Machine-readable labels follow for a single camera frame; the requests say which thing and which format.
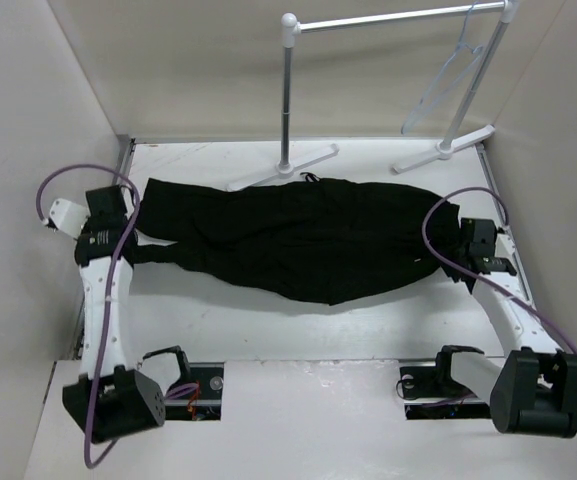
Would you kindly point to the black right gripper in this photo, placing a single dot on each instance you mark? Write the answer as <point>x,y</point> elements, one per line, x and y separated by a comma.
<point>451,271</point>

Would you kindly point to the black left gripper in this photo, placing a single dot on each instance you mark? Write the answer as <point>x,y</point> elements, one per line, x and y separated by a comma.
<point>87,229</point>

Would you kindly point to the black trousers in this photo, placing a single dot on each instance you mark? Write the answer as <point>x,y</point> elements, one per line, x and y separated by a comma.
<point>328,241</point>

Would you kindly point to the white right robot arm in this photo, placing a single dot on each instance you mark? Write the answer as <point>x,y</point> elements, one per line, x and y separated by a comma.
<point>535,391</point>

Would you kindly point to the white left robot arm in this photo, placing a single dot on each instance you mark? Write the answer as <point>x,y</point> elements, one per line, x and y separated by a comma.
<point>118,392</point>

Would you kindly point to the light blue clothes hanger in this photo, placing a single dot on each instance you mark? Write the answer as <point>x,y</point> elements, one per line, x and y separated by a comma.
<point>464,57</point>

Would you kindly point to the white metal clothes rack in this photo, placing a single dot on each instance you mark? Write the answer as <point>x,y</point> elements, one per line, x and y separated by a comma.
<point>360,75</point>

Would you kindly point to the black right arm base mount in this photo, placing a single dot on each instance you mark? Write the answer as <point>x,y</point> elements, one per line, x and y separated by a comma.
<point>426,397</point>

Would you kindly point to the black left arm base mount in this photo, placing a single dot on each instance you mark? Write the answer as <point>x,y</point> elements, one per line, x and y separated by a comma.
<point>194,397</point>

